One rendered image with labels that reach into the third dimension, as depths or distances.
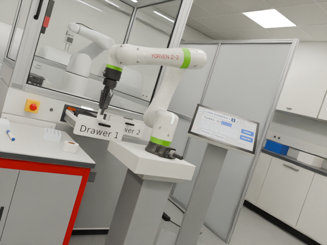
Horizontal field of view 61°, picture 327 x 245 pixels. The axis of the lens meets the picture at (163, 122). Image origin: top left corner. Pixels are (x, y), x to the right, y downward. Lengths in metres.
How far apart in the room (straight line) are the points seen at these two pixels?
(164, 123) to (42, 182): 0.68
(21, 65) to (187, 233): 1.70
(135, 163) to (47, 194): 0.42
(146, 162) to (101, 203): 0.90
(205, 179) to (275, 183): 2.05
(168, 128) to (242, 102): 1.63
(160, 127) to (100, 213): 0.96
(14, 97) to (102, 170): 0.76
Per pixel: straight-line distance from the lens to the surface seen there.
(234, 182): 2.97
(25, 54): 1.82
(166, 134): 1.55
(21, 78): 1.82
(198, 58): 1.62
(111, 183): 2.17
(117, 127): 1.68
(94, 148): 2.01
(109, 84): 1.56
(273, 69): 2.97
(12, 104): 1.84
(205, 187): 2.30
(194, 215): 2.37
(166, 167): 1.47
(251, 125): 2.32
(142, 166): 1.39
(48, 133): 1.57
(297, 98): 4.68
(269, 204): 4.26
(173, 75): 1.74
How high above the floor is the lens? 1.13
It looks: 4 degrees down
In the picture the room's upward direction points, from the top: 17 degrees clockwise
